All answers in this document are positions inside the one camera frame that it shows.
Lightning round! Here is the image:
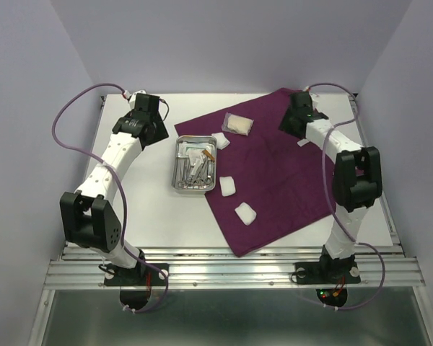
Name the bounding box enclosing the small white paper strip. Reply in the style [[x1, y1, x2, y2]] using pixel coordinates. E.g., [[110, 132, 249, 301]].
[[297, 139, 309, 147]]

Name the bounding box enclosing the white green sterile pouch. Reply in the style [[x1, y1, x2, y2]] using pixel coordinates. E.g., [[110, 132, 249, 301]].
[[178, 142, 214, 156]]

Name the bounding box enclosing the bagged beige bandage roll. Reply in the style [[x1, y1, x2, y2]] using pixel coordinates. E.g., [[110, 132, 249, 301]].
[[222, 112, 254, 136]]

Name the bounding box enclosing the small clear bagged packet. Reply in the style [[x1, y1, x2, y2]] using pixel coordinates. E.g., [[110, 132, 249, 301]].
[[187, 149, 206, 167]]

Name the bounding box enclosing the stainless steel tray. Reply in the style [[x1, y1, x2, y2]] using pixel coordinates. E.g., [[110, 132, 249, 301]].
[[172, 136, 217, 195]]

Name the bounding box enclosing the scalpel blade orange packet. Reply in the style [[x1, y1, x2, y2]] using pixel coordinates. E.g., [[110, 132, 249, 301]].
[[203, 150, 215, 162]]

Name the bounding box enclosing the white gauze pad top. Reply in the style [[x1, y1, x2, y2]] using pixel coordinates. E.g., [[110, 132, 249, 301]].
[[211, 132, 230, 150]]

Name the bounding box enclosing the white gauze pad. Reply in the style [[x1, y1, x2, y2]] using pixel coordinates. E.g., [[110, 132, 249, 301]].
[[211, 132, 230, 150], [219, 177, 236, 197], [235, 203, 257, 226]]

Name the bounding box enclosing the white gauze pad bottom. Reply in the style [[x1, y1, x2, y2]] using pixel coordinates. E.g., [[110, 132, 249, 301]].
[[235, 203, 257, 226]]

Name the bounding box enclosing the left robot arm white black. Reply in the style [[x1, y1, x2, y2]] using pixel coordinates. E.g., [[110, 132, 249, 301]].
[[60, 93, 168, 284]]

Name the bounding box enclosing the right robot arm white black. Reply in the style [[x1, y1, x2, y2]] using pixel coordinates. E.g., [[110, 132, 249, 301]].
[[279, 91, 382, 285]]

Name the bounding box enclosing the purple surgical cloth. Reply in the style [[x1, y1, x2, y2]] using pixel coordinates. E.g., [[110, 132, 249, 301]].
[[175, 88, 334, 257]]

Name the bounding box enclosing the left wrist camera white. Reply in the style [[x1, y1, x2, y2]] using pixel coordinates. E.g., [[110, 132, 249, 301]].
[[128, 90, 146, 102]]

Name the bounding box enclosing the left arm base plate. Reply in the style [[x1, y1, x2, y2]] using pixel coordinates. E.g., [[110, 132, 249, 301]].
[[98, 263, 165, 288]]

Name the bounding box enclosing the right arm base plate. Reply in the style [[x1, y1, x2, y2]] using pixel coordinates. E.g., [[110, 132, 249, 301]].
[[289, 262, 361, 285]]

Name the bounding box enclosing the aluminium front rail frame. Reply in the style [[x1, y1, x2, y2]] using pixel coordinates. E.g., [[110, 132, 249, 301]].
[[44, 245, 425, 290]]

